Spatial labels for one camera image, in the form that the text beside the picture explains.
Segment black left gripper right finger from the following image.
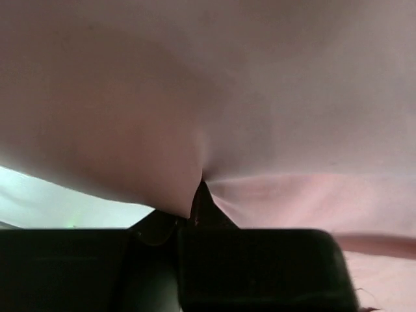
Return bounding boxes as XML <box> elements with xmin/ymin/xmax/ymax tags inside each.
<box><xmin>177</xmin><ymin>183</ymin><xmax>359</xmax><ymax>311</ymax></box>

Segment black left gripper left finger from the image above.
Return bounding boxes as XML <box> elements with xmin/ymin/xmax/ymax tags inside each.
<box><xmin>1</xmin><ymin>211</ymin><xmax>180</xmax><ymax>311</ymax></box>

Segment pink trousers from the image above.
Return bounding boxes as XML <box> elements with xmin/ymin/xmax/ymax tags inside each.
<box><xmin>1</xmin><ymin>1</ymin><xmax>415</xmax><ymax>311</ymax></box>

